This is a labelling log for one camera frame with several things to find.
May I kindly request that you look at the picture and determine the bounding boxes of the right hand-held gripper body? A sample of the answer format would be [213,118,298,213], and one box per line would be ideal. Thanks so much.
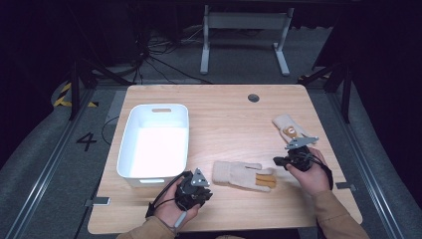
[285,135,319,172]

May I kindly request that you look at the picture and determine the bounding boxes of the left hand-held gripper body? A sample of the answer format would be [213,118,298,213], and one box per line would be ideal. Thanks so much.
[174,167,211,211]

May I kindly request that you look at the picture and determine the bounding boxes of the beige knit glove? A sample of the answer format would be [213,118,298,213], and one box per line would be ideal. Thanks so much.
[212,160,278,193]
[272,114,314,145]

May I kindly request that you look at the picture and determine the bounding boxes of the white plastic bin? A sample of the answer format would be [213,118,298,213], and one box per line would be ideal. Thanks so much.
[116,104,190,188]

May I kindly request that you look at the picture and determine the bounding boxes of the person's left hand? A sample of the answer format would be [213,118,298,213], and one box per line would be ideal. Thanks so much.
[153,177,202,230]

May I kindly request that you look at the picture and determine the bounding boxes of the person's right hand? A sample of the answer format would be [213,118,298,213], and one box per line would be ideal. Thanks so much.
[286,147,331,197]

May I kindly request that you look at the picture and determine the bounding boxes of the black metal stand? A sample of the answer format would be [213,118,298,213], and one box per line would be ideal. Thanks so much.
[298,62,353,124]
[68,59,134,121]

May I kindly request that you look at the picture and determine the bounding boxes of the yellow black hazard tape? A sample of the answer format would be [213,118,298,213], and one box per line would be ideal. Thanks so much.
[53,82,100,109]

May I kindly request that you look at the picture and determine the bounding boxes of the left hand-held gripper black cable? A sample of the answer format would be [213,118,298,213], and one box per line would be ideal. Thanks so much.
[144,171,189,230]

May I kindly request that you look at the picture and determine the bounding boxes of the hand-held gripper black cable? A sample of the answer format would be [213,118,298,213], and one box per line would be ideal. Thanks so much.
[308,152,334,191]
[144,171,189,230]

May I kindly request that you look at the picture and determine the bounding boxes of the right hand-held gripper black cable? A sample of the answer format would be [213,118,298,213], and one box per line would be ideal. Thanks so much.
[308,152,334,191]

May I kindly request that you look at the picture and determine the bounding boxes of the grey metal table bracket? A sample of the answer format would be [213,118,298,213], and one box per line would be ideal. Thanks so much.
[335,181,358,192]
[84,196,111,207]

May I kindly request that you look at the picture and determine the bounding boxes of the grey metal floor rail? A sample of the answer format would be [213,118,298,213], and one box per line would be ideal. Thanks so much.
[4,88,98,239]
[326,91,405,239]

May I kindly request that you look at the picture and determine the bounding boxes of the grey metal desk frame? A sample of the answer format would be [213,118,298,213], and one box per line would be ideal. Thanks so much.
[199,4,296,77]

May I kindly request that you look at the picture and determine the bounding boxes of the bundle of black floor cables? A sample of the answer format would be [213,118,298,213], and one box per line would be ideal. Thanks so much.
[131,28,213,86]

